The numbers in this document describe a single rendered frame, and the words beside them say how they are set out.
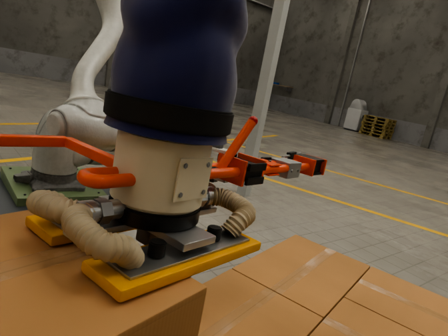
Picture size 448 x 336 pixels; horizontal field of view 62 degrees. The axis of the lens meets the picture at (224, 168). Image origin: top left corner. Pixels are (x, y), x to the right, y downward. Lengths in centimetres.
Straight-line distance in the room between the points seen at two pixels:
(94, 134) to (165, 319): 53
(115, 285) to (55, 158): 91
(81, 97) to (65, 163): 48
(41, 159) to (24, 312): 93
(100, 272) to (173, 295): 11
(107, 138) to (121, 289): 52
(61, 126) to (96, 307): 50
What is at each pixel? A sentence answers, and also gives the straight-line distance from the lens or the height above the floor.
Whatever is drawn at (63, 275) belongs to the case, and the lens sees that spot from 61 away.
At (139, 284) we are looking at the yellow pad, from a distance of 55.
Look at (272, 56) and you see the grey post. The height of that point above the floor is 158.
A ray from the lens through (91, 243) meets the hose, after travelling 53.
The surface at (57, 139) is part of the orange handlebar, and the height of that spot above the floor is 108.
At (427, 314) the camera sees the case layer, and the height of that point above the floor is 54.
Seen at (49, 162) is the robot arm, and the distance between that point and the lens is 141.
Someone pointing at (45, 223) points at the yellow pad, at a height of 97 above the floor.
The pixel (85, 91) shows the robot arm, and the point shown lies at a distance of 101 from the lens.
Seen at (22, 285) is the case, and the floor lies 95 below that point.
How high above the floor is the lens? 127
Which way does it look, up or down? 13 degrees down
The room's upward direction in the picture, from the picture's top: 11 degrees clockwise
